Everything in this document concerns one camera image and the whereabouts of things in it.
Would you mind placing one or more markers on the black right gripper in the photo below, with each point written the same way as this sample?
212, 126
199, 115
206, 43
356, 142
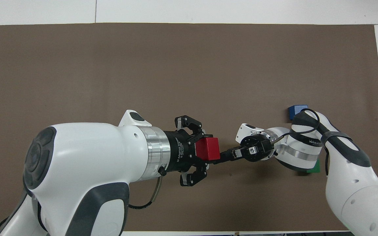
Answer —
258, 149

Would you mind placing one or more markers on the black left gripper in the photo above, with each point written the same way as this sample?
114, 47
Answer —
179, 150

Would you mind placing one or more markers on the red wooden block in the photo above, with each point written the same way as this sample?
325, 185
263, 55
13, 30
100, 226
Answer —
208, 148

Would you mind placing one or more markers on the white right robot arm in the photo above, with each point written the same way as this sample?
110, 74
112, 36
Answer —
349, 183

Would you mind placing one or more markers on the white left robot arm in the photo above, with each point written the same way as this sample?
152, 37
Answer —
87, 164

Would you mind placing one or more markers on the blue wooden block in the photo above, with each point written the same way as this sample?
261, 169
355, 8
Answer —
295, 110

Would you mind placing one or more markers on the green wooden block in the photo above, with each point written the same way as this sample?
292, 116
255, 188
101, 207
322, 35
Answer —
314, 168

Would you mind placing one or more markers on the brown paper mat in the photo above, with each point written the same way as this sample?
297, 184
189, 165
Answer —
189, 65

